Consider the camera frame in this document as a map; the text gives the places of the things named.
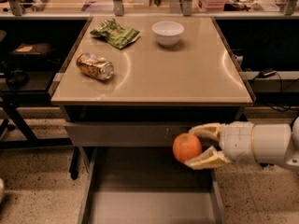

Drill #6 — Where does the dark bag on shelf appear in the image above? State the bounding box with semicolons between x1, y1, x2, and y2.
9;43;56;59

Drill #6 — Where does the black power adapter with cable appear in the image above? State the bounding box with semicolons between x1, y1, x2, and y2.
249;67;299;113

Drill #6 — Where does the green chip bag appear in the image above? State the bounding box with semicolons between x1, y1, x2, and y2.
90;19;140;49

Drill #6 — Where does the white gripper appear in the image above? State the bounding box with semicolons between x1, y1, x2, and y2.
184;121;255;170

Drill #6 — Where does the white shoe left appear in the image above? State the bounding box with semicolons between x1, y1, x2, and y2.
0;178;5;203

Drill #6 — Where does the orange fruit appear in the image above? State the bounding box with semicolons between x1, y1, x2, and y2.
172;133;203;163

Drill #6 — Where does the crushed gold soda can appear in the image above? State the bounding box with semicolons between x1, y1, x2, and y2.
76;53;114;81

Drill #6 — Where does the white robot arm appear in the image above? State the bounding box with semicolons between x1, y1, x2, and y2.
184;119;299;172

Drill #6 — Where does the open lower drawer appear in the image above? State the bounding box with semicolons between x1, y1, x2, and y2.
77;147;226;224

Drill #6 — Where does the white ceramic bowl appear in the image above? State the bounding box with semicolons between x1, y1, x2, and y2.
152;21;184;47

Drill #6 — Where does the grey drawer cabinet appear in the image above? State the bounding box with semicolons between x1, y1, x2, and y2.
50;15;256;224

